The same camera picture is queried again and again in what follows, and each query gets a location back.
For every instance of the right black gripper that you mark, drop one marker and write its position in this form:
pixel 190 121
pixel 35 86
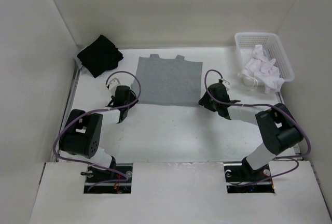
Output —
pixel 204 100

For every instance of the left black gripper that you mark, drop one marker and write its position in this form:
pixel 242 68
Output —
pixel 132 98

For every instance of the grey tank top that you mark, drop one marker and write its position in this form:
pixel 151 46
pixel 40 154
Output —
pixel 168 82

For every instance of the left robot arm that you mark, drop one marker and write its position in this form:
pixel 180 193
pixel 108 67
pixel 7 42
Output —
pixel 81 138

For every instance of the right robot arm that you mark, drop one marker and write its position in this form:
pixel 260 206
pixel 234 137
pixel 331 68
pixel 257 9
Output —
pixel 275 123

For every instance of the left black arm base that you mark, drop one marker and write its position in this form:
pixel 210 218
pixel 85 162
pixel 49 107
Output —
pixel 98 181

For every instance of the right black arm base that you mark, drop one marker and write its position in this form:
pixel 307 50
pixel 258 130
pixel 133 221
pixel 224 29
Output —
pixel 240 178

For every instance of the folded black tank top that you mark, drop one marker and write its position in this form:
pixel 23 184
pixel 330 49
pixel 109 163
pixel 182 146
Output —
pixel 100 56

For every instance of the white tank top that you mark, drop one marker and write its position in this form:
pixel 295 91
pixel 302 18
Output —
pixel 258 70

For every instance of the white plastic basket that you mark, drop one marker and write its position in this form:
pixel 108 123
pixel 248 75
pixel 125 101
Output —
pixel 271 47

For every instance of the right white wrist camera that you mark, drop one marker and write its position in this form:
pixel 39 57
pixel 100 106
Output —
pixel 226 84

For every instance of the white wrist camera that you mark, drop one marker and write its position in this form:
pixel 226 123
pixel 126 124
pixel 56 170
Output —
pixel 226 84
pixel 112 85

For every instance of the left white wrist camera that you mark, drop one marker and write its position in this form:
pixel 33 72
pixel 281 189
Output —
pixel 112 85

